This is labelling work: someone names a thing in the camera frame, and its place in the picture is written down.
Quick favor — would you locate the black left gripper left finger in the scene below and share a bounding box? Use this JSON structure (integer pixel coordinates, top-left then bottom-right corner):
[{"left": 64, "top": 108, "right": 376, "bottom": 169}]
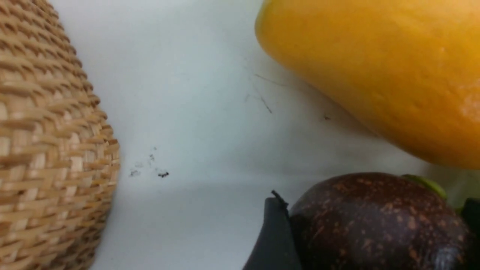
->
[{"left": 243, "top": 190, "right": 302, "bottom": 270}]

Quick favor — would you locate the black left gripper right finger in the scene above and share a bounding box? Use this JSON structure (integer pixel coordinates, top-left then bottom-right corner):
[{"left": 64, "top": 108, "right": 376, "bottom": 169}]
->
[{"left": 460, "top": 198, "right": 480, "bottom": 270}]

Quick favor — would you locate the dark purple mangosteen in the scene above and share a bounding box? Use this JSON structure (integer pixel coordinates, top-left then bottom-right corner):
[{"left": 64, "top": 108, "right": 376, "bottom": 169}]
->
[{"left": 289, "top": 172, "right": 479, "bottom": 270}]

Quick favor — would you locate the orange yellow mango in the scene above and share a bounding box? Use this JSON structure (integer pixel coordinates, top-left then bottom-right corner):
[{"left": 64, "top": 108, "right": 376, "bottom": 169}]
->
[{"left": 255, "top": 0, "right": 480, "bottom": 170}]

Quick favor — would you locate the woven rattan basket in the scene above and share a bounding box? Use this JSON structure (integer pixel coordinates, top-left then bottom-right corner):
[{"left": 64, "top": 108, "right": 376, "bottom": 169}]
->
[{"left": 0, "top": 0, "right": 120, "bottom": 270}]

